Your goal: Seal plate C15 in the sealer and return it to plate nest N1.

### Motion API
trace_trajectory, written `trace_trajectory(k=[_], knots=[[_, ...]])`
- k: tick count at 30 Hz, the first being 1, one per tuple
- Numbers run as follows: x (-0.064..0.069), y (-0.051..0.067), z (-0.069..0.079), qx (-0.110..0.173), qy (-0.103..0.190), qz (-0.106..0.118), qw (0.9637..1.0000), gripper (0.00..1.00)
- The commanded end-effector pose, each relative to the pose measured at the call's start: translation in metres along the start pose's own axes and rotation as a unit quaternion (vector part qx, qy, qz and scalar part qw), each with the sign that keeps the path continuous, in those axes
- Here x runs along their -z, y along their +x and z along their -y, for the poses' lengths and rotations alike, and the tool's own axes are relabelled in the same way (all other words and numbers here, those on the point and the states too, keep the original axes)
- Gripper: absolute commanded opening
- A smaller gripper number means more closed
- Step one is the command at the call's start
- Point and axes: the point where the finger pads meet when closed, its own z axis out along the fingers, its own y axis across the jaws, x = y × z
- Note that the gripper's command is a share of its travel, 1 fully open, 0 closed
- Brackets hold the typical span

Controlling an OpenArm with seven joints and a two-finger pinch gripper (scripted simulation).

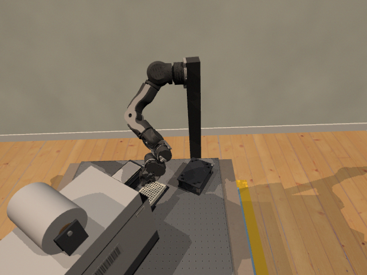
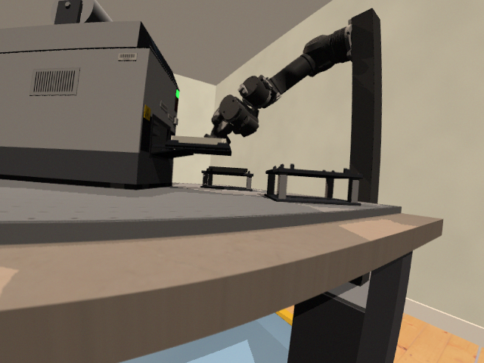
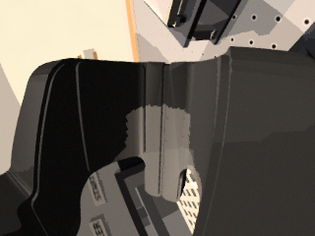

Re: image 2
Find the beige roll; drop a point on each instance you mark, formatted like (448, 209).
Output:
(91, 11)

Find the beige well plate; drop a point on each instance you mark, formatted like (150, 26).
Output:
(198, 140)

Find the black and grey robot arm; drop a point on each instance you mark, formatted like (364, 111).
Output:
(257, 92)

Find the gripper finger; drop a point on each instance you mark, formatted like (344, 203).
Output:
(216, 119)
(225, 128)

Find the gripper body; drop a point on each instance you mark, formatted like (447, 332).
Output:
(246, 121)

